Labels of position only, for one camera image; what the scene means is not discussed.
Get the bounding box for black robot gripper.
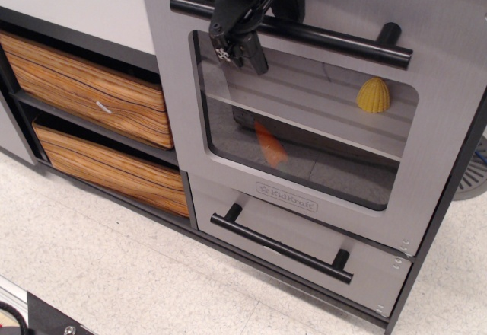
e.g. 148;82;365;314
209;0;305;75

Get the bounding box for black oven door handle bar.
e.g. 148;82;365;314
170;0;413;69

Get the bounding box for grey toy oven door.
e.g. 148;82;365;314
145;0;486;272

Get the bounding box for white oven shelf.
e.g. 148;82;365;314
206;88;412;161

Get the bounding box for grey lower oven drawer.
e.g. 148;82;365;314
189;176;412;317

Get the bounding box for orange toy carrot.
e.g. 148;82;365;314
253;121;288;168

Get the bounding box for yellow toy corn piece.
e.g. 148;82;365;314
356;77;391;113

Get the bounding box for upper wood-pattern storage bin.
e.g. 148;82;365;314
1;31;174;149

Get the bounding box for wood-pattern storage bin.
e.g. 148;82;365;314
1;31;174;149
32;113;189;218

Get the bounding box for lower wood-pattern storage bin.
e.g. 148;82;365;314
32;113;189;218

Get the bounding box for grey round slotted base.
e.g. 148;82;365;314
454;136;486;201

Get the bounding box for black drawer handle bar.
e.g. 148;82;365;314
210;203;353;285

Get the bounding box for black toy kitchen cabinet frame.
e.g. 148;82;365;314
0;5;487;331

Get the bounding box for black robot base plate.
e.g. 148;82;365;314
0;292;100;335

